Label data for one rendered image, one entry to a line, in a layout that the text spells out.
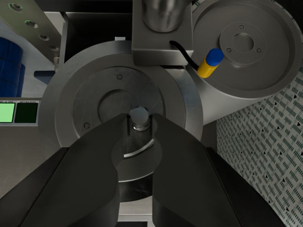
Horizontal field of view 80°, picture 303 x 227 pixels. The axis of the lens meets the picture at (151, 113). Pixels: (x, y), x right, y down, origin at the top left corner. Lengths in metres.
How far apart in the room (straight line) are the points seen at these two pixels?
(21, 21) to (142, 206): 0.49
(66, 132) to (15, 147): 0.43
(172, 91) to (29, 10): 0.34
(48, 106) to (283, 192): 0.26
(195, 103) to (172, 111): 0.02
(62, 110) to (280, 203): 0.25
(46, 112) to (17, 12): 0.30
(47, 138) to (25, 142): 0.41
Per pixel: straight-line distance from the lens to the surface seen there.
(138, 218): 0.52
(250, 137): 0.31
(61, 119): 0.18
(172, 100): 0.16
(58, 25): 0.24
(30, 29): 0.50
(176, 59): 0.16
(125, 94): 0.15
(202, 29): 0.22
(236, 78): 0.20
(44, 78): 2.22
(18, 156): 0.59
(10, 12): 0.47
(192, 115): 0.17
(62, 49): 0.21
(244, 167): 0.33
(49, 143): 0.18
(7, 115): 0.62
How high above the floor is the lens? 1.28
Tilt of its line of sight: 11 degrees down
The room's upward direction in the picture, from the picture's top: 180 degrees counter-clockwise
